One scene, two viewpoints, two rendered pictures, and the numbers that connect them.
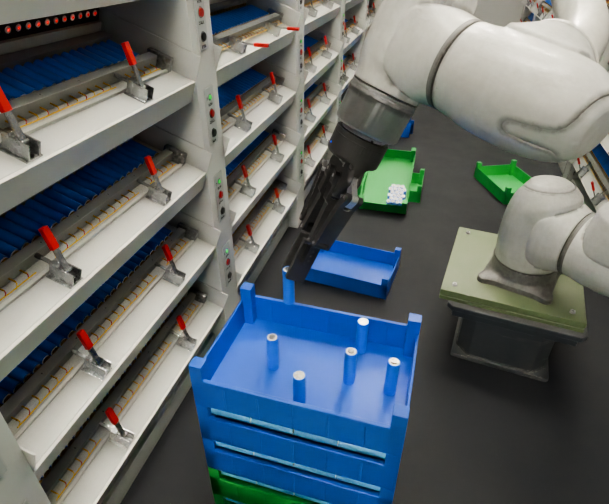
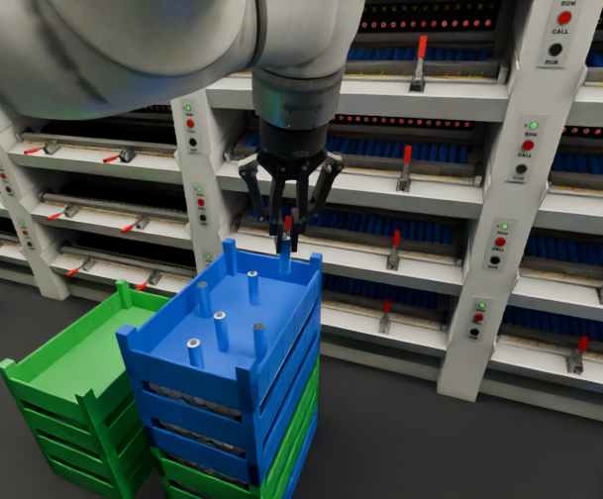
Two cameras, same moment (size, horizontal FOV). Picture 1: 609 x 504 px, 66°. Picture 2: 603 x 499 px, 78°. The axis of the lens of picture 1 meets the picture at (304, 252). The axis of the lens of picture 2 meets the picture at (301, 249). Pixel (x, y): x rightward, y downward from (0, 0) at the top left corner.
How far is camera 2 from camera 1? 82 cm
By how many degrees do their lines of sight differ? 77
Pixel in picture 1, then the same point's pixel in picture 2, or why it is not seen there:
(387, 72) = not seen: hidden behind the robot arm
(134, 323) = (333, 253)
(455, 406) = not seen: outside the picture
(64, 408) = (258, 243)
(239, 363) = (261, 285)
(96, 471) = not seen: hidden behind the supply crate
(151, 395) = (326, 315)
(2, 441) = (213, 212)
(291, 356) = (263, 312)
